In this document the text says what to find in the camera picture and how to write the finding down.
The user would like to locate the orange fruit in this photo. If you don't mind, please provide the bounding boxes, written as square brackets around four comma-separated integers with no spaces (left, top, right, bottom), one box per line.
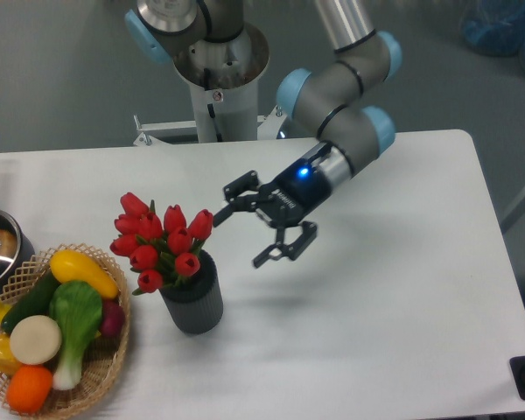
[6,365,53,414]

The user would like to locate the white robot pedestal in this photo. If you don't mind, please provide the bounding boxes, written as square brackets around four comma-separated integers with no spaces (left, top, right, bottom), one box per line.
[134,23,287,145]

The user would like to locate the yellow squash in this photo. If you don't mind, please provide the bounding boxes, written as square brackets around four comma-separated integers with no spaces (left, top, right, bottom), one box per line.
[49,249,119,299]

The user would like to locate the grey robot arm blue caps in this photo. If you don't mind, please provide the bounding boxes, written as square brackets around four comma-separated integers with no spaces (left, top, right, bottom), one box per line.
[125,1,402,266]

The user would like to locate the yellow bell pepper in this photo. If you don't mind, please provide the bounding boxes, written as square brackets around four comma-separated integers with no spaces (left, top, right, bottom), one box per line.
[0,332,22,376]

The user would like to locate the green bok choy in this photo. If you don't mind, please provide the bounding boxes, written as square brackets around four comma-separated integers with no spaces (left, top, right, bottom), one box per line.
[49,280,102,391]

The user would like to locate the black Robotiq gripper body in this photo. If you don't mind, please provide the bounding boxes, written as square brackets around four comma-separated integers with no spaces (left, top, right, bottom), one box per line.
[255,145,333,228]

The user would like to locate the dark grey ribbed vase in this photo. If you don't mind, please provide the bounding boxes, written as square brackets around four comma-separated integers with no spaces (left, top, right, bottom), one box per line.
[159,250,224,335]

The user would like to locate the woven wicker basket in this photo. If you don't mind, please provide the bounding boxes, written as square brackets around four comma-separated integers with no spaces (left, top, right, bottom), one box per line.
[0,244,130,419]

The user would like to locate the red tulip bouquet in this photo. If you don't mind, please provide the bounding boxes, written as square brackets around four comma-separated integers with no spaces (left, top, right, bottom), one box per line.
[110,192,214,296]

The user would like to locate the beige round bun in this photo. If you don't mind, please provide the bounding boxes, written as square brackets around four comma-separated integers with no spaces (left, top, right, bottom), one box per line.
[10,315,62,365]

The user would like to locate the blue plastic bag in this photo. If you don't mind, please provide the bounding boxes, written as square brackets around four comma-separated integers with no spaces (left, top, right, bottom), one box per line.
[459,1,525,72]

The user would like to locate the dark green cucumber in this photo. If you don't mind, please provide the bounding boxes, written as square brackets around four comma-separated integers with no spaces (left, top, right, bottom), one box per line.
[1,271,60,334]

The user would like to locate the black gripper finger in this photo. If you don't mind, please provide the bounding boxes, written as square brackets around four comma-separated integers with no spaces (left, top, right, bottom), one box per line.
[252,221,318,269]
[213,170,260,228]

